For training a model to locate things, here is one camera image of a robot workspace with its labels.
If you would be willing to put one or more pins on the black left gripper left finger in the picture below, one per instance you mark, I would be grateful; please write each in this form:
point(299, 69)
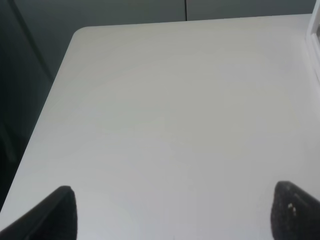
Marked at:
point(54, 218)

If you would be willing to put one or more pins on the white plastic drawer cabinet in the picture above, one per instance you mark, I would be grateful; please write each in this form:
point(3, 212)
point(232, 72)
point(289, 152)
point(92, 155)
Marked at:
point(312, 39)

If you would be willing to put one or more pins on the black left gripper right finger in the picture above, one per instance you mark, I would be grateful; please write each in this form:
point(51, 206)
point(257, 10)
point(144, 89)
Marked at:
point(295, 214)

